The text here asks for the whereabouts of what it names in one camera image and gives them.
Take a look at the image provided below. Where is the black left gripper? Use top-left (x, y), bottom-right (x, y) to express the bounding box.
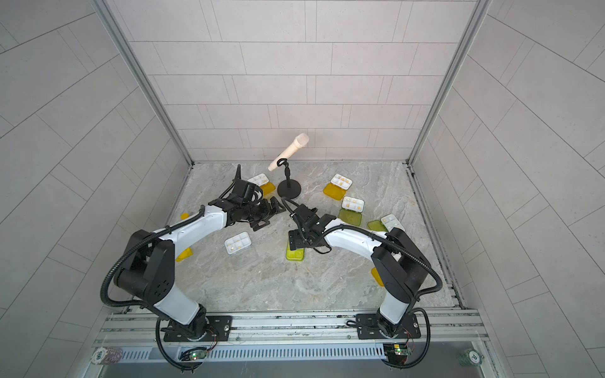
top-left (241, 196), bottom-right (288, 231)

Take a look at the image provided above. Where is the green pillbox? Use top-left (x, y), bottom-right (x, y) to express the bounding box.
top-left (338, 196), bottom-right (365, 226)
top-left (285, 242), bottom-right (305, 261)
top-left (367, 214), bottom-right (405, 232)

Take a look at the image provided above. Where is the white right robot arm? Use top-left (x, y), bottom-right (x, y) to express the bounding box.
top-left (283, 198), bottom-right (443, 338)

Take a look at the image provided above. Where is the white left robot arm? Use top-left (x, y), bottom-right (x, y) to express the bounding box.
top-left (100, 179), bottom-right (285, 340)

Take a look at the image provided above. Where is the black microphone stand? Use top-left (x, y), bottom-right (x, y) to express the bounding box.
top-left (277, 158), bottom-right (302, 199)

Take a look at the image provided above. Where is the clear pillbox white tray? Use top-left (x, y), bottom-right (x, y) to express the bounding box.
top-left (225, 232), bottom-right (258, 269)

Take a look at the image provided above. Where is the yellow pillbox far right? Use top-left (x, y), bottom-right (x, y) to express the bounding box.
top-left (323, 174), bottom-right (353, 201)

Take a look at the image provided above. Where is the yellow pillbox front right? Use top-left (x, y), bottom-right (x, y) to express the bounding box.
top-left (371, 268), bottom-right (384, 287)

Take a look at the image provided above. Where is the beige microphone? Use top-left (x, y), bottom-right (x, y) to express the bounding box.
top-left (268, 133), bottom-right (310, 172)

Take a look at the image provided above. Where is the yellow pillbox left edge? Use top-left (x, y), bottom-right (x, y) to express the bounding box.
top-left (175, 248), bottom-right (193, 262)

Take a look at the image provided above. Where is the right green circuit board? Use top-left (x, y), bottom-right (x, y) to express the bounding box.
top-left (383, 343), bottom-right (412, 364)

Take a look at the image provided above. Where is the green circuit board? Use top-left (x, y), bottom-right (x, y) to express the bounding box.
top-left (383, 343), bottom-right (412, 364)
top-left (180, 346), bottom-right (209, 362)

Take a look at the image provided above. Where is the left green circuit board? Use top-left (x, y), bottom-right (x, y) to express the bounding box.
top-left (180, 346), bottom-right (209, 362)

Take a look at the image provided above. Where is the right round marker disc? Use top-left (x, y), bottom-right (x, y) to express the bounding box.
top-left (458, 348), bottom-right (483, 367)

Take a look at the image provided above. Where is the round marker disc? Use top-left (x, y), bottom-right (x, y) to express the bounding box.
top-left (91, 347), bottom-right (110, 365)
top-left (458, 348), bottom-right (483, 367)

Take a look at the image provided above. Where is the left round marker disc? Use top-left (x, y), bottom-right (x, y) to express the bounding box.
top-left (91, 347), bottom-right (110, 365)

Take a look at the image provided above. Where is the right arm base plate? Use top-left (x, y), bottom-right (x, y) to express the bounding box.
top-left (347, 312), bottom-right (422, 340)

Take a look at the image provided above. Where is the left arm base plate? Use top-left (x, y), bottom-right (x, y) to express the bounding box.
top-left (160, 316), bottom-right (233, 343)

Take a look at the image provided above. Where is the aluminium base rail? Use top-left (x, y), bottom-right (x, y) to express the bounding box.
top-left (92, 308), bottom-right (488, 347)

